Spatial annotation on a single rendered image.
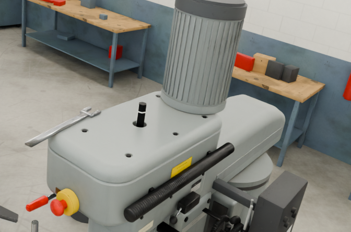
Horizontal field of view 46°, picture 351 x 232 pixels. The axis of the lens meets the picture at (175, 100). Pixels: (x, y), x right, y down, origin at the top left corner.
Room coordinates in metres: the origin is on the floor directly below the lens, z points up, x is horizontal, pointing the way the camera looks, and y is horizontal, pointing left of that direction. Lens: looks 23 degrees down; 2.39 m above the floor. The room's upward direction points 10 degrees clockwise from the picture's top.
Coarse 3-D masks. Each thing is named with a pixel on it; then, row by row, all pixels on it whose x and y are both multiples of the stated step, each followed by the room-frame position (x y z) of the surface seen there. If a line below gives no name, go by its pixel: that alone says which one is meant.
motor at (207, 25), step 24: (192, 0) 1.09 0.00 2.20; (216, 0) 1.11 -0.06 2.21; (240, 0) 1.17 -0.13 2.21; (192, 24) 1.08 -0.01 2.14; (216, 24) 1.08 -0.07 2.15; (240, 24) 1.13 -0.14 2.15; (168, 48) 1.16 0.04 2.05; (192, 48) 1.08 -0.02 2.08; (216, 48) 1.08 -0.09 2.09; (168, 72) 1.12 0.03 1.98; (192, 72) 1.07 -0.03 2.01; (216, 72) 1.08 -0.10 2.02; (168, 96) 1.11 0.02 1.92; (192, 96) 1.08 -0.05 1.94; (216, 96) 1.09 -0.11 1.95
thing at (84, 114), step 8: (80, 112) 0.96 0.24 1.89; (88, 112) 0.96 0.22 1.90; (96, 112) 0.97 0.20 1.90; (72, 120) 0.90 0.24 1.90; (80, 120) 0.92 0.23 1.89; (56, 128) 0.85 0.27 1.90; (64, 128) 0.86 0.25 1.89; (40, 136) 0.80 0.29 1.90; (48, 136) 0.81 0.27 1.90; (32, 144) 0.77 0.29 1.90
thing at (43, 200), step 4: (44, 196) 0.83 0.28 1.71; (48, 196) 0.84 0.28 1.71; (52, 196) 0.85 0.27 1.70; (36, 200) 0.81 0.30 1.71; (40, 200) 0.82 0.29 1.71; (44, 200) 0.82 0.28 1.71; (48, 200) 0.83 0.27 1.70; (28, 204) 0.79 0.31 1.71; (32, 204) 0.80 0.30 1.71; (36, 204) 0.80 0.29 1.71; (40, 204) 0.81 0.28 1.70; (44, 204) 0.82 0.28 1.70; (28, 208) 0.79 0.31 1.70; (32, 208) 0.79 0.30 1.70; (36, 208) 0.80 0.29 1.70
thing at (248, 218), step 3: (252, 201) 1.04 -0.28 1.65; (252, 204) 1.04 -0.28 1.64; (252, 207) 1.01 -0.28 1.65; (249, 210) 1.01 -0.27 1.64; (249, 213) 1.01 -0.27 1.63; (249, 216) 1.02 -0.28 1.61; (246, 219) 1.02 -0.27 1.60; (249, 219) 1.05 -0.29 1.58; (246, 222) 1.02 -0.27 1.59; (249, 222) 1.05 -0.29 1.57; (246, 225) 1.02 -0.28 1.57; (249, 225) 1.05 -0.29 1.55; (243, 228) 1.03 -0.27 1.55; (246, 228) 1.03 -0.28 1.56
